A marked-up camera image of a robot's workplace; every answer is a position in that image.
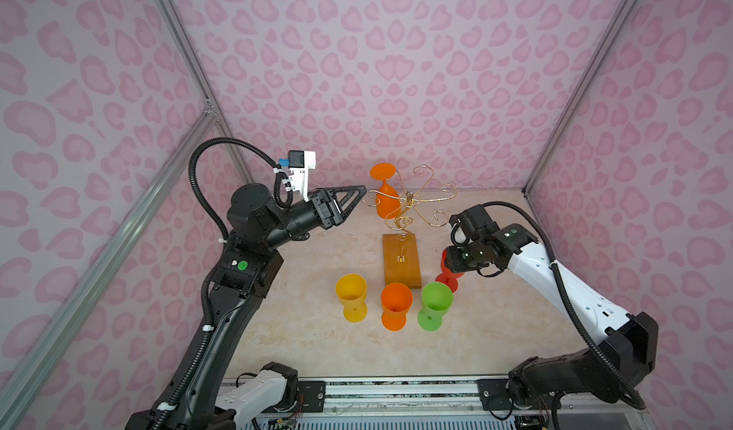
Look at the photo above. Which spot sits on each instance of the aluminium frame diagonal strut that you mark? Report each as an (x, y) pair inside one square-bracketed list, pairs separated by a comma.
[(37, 367)]

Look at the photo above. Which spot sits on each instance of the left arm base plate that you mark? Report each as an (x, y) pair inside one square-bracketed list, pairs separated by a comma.
[(312, 395)]

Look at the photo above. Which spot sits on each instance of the aluminium mounting rail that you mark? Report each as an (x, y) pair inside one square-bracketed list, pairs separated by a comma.
[(418, 402)]

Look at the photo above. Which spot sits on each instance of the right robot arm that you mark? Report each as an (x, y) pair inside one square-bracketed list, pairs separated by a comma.
[(620, 348)]

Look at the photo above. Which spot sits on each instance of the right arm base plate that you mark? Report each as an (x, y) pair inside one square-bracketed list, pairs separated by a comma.
[(502, 395)]

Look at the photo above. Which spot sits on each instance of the red wine glass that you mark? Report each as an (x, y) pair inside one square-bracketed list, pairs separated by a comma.
[(446, 276)]

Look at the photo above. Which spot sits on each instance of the aluminium frame post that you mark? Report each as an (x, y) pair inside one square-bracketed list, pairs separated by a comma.
[(620, 20), (200, 80)]

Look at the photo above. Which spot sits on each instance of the orange wine glass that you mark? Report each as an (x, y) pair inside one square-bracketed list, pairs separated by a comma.
[(396, 300), (388, 203)]

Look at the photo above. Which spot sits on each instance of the aluminium frame right post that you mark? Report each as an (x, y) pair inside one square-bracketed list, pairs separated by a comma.
[(620, 20)]

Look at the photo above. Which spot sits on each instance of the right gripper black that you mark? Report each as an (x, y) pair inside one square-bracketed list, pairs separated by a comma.
[(452, 261)]

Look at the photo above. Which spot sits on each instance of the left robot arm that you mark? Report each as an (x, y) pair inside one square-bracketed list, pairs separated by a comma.
[(231, 294)]

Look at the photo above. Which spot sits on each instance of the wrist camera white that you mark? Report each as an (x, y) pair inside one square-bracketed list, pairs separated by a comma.
[(295, 170), (457, 236)]

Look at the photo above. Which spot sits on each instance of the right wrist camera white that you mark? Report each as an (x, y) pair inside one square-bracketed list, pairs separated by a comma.
[(457, 236)]

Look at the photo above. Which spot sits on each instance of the green wine glass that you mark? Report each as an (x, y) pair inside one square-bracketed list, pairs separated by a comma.
[(436, 300)]

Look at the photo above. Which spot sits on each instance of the aluminium frame left post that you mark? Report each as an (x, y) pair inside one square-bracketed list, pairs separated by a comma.
[(200, 80)]

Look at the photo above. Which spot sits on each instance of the gold wire glass rack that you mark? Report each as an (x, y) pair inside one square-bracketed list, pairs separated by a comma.
[(413, 200)]

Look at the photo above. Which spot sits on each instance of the yellow wine glass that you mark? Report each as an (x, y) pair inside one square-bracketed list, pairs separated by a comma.
[(352, 291)]

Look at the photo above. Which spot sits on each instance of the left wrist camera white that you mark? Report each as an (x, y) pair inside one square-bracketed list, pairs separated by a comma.
[(295, 170)]

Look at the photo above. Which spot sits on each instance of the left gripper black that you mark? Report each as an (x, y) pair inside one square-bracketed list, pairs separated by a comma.
[(322, 200)]

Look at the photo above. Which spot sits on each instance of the wooden rack base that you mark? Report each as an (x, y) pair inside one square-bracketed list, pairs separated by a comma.
[(401, 260)]

